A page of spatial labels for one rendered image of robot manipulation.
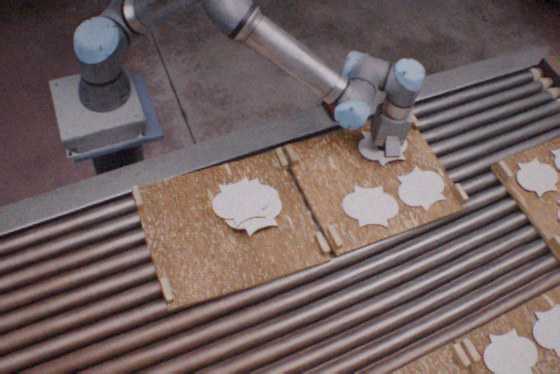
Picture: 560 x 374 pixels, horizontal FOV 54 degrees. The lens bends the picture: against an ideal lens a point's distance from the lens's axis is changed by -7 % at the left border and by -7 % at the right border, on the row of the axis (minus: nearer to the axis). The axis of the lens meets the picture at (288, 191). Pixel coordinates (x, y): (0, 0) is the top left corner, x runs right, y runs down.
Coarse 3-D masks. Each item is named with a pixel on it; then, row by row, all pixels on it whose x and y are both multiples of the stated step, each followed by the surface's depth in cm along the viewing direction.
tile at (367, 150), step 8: (368, 136) 163; (360, 144) 161; (368, 144) 161; (360, 152) 160; (368, 152) 160; (376, 152) 160; (376, 160) 159; (384, 160) 159; (392, 160) 160; (400, 160) 160
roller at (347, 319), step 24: (504, 240) 153; (528, 240) 155; (456, 264) 147; (480, 264) 149; (408, 288) 142; (432, 288) 144; (360, 312) 137; (288, 336) 132; (312, 336) 133; (240, 360) 127; (264, 360) 129
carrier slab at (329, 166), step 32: (288, 160) 157; (320, 160) 159; (352, 160) 160; (416, 160) 162; (320, 192) 153; (352, 192) 154; (384, 192) 155; (448, 192) 157; (320, 224) 148; (352, 224) 148; (416, 224) 150
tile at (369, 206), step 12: (360, 192) 153; (372, 192) 154; (348, 204) 151; (360, 204) 151; (372, 204) 151; (384, 204) 152; (396, 204) 152; (348, 216) 149; (360, 216) 149; (372, 216) 149; (384, 216) 150
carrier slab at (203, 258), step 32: (256, 160) 156; (160, 192) 148; (192, 192) 149; (288, 192) 152; (160, 224) 143; (192, 224) 144; (224, 224) 145; (288, 224) 146; (160, 256) 138; (192, 256) 139; (224, 256) 140; (256, 256) 141; (288, 256) 141; (320, 256) 142; (192, 288) 134; (224, 288) 135
